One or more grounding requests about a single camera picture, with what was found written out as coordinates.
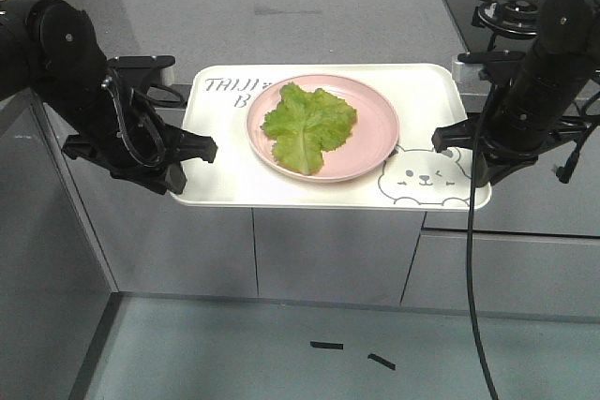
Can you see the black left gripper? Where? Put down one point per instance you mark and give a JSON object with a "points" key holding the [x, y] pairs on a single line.
{"points": [[144, 154]]}

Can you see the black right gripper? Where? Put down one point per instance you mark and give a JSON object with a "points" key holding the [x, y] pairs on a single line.
{"points": [[503, 159]]}

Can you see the pink round plate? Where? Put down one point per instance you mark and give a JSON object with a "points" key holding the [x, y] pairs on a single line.
{"points": [[373, 139]]}

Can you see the green lettuce leaf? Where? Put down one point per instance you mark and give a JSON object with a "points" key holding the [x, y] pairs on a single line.
{"points": [[306, 125]]}

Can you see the cream bear serving tray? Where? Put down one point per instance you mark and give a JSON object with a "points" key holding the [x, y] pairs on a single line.
{"points": [[413, 177]]}

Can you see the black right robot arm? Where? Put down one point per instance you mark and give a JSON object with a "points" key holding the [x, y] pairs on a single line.
{"points": [[525, 112]]}

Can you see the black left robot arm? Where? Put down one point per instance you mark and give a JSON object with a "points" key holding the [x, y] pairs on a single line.
{"points": [[51, 48]]}

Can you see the black gas stove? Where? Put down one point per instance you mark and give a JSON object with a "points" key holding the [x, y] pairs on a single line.
{"points": [[558, 37]]}

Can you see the grey lower cabinet doors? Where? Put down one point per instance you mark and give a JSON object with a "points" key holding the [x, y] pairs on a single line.
{"points": [[111, 292]]}

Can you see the black floor tape strip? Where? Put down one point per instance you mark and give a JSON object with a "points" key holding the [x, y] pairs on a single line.
{"points": [[381, 360], [326, 345]]}

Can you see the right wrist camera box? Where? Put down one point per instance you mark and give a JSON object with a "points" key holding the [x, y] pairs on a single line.
{"points": [[473, 65]]}

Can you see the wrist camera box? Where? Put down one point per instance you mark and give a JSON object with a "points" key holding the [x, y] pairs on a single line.
{"points": [[473, 65], [142, 72]]}

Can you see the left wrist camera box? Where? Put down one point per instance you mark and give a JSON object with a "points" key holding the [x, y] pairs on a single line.
{"points": [[142, 72]]}

